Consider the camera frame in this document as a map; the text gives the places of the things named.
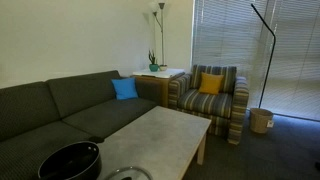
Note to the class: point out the black cooking pot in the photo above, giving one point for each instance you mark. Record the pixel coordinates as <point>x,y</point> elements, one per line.
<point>90,166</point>

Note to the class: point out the plant in teal pot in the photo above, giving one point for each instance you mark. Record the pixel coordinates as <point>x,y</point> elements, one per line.
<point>153,66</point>

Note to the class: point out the round glass pot lid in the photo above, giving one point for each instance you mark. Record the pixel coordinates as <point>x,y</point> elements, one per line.
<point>133,173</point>

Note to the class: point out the wooden side table white top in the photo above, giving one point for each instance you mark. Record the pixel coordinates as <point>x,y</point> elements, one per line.
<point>156,83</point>

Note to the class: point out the small beige bowl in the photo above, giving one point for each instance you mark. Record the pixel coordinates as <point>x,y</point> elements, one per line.
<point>163,67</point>

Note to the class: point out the blue square cushion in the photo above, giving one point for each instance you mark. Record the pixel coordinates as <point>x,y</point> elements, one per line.
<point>125,88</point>

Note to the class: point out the striped fabric armchair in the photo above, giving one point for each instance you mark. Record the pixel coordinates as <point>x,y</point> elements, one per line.
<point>206,103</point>

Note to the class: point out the yellow square cushion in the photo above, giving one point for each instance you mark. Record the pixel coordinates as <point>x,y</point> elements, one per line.
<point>211,83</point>

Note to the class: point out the silver two-head floor lamp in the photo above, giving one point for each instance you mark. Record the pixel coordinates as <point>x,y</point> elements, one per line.
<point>162,36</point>

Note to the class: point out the dark grey fabric sofa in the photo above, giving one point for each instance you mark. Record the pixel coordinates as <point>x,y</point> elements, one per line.
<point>93,113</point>

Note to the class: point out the beige wicker waste basket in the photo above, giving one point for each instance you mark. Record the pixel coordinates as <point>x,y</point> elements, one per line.
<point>260,120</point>

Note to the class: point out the white tag on basket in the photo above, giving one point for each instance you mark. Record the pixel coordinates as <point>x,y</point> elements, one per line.
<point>270,124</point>

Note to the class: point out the black bent floor lamp pole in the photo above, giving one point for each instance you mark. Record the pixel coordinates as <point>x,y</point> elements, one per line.
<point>272,53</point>

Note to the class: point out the white window blinds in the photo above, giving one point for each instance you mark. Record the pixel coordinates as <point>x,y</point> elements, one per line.
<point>293,60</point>

